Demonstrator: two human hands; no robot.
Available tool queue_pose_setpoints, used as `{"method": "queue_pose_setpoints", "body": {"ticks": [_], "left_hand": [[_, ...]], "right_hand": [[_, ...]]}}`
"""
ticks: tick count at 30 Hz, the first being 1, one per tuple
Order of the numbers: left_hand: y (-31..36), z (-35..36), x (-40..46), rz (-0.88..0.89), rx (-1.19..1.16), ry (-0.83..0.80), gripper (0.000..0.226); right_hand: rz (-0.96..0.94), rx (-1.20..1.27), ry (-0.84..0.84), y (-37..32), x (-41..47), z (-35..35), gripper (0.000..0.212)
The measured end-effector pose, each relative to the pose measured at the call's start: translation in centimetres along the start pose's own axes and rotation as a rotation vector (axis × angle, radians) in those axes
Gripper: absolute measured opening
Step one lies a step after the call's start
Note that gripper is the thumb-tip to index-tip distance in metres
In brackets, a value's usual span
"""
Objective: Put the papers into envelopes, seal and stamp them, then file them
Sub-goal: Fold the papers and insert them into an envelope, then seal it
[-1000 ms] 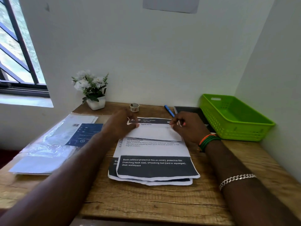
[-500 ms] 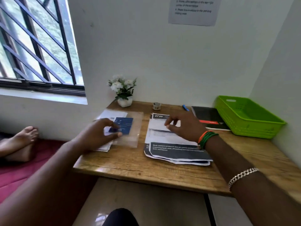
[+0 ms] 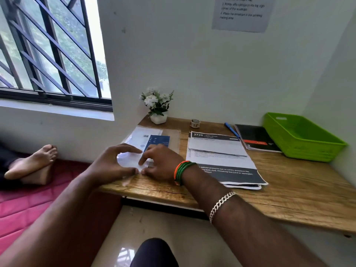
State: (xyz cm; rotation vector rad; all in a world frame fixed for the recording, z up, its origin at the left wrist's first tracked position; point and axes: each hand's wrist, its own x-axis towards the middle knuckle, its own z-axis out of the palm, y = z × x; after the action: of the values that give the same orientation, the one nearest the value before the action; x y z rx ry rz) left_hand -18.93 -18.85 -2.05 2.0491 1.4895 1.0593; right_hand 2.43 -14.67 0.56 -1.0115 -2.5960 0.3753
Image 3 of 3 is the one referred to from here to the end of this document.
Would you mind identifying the person's right hand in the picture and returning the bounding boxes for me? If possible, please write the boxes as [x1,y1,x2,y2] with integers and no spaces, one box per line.
[138,144,185,183]

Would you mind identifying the person's left hand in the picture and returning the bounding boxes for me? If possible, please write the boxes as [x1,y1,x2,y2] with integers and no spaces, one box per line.
[86,144,143,188]

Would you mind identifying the single white envelope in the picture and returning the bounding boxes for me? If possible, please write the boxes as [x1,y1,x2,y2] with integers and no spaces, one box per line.
[116,151,152,174]

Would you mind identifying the clear plastic envelope wrapper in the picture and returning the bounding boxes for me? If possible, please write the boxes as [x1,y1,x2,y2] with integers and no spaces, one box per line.
[121,125,181,187]

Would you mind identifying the printed sheet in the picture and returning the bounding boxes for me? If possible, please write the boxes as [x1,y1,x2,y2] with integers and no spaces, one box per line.
[188,139,248,158]

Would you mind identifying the stack of printed papers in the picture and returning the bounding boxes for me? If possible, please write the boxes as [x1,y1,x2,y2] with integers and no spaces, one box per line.
[185,131,269,190]

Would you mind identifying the green plastic basket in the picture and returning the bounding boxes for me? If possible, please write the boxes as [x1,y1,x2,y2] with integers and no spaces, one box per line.
[263,112,348,163]

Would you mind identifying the person's right forearm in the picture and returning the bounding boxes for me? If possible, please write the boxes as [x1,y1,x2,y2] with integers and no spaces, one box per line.
[182,164,329,267]

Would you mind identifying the person's left forearm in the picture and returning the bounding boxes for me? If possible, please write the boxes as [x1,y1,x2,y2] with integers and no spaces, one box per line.
[0,172,123,267]

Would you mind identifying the person's dark trouser leg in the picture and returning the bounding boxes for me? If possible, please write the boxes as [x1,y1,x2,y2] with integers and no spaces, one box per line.
[130,238,179,267]

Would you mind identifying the orange and green thread wristbands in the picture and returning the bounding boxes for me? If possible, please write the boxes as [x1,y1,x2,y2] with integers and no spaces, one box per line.
[174,160,197,187]

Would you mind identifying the white flower plant in pot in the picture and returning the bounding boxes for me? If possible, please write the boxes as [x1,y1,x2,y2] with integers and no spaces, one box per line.
[139,87,174,125]

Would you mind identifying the blue pen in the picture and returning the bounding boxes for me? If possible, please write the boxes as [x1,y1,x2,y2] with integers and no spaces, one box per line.
[224,122,241,139]

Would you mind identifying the black notebook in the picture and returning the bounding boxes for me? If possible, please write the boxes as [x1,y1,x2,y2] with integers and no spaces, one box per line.
[234,124,283,153]

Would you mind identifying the window with metal bars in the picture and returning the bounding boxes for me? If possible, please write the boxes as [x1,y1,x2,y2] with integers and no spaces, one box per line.
[0,0,113,112]

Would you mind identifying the black metal desk frame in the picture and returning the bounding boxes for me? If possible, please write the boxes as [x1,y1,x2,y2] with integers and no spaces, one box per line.
[121,197,209,221]

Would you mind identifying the silver chain bracelet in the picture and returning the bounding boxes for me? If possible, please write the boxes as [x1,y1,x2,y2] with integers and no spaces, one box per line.
[209,191,237,224]

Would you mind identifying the paper notice on wall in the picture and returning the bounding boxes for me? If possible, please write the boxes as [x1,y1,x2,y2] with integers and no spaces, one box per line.
[212,0,274,33]

